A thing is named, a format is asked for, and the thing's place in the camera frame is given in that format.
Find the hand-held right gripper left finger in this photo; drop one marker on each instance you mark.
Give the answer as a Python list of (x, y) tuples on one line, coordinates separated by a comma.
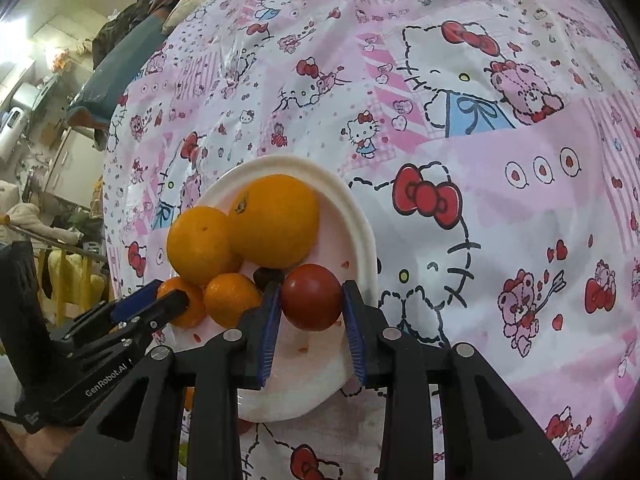
[(267, 340)]

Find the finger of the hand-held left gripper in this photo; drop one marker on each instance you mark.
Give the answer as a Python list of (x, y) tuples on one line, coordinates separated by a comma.
[(135, 302), (170, 310)]

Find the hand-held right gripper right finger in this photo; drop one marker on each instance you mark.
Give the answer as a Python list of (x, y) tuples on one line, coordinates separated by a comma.
[(352, 340)]

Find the small mandarin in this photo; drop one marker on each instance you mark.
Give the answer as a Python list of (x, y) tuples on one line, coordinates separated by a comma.
[(189, 399), (196, 310), (232, 300)]

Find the pink speckled plate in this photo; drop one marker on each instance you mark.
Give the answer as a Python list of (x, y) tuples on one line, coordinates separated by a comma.
[(305, 360)]

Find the red tomato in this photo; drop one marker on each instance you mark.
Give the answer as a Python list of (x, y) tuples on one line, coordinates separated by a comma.
[(311, 297)]

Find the dark purple plum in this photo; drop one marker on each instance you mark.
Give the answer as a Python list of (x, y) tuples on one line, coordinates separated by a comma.
[(264, 276)]

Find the medium orange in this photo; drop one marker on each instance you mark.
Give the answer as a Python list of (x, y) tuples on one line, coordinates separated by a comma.
[(200, 245)]

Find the large orange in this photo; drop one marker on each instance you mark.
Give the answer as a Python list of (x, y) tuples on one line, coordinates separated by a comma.
[(274, 220)]

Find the yellow chair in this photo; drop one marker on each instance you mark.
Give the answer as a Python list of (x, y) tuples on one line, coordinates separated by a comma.
[(67, 270)]

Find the cream cloth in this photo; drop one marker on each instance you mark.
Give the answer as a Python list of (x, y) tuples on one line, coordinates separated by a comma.
[(30, 220)]

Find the pink cartoon printed blanket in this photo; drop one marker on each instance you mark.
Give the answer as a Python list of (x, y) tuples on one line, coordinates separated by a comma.
[(500, 210)]

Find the blue cushion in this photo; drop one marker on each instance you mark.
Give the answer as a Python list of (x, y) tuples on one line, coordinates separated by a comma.
[(115, 75)]

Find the pile of dark clothes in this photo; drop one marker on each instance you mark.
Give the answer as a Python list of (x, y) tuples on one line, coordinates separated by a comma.
[(125, 25)]

